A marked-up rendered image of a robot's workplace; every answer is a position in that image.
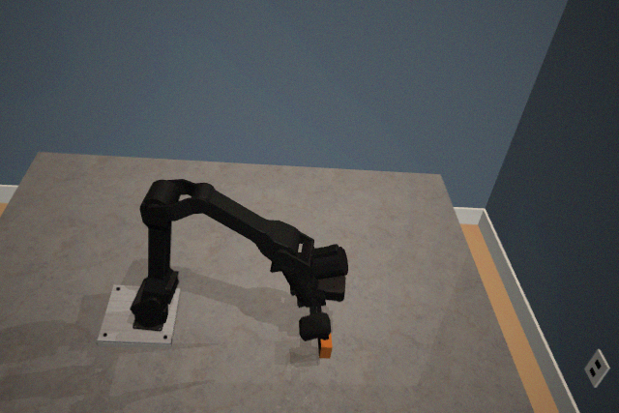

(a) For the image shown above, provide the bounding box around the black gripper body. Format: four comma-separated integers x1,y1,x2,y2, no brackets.
290,276,331,341

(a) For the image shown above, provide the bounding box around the orange block with black square face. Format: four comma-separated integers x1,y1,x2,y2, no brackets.
318,334,333,358

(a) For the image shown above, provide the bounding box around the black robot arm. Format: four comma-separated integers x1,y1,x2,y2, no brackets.
130,179,348,331

